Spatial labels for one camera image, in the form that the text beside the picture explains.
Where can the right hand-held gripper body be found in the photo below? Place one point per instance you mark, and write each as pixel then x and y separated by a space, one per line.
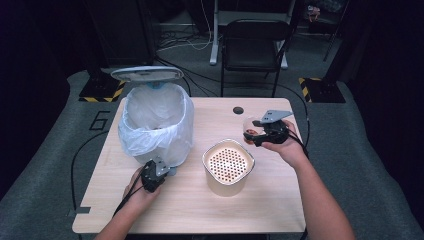
pixel 275 133

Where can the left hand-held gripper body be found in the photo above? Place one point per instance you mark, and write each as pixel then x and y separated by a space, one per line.
pixel 154 175

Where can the beige container with perforated strainer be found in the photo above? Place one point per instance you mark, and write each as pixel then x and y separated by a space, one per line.
pixel 226 186

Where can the white grey pedal trash bin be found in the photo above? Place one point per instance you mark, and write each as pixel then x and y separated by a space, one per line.
pixel 146 73

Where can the person's right hand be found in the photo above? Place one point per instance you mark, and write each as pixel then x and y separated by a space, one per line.
pixel 291 150

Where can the person's left hand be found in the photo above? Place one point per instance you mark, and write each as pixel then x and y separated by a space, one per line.
pixel 138 196

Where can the white plastic bin liner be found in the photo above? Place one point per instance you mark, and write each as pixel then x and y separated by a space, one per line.
pixel 156 110

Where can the black folding chair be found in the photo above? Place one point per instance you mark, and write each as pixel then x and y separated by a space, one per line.
pixel 253 50

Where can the grey tape strip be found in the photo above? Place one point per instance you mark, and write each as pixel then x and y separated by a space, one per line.
pixel 80 210

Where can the hazard-striped black base plate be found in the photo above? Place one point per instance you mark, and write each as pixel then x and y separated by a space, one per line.
pixel 100 91
pixel 323 91

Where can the white metal desk frame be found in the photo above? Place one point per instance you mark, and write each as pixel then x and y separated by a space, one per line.
pixel 215 40

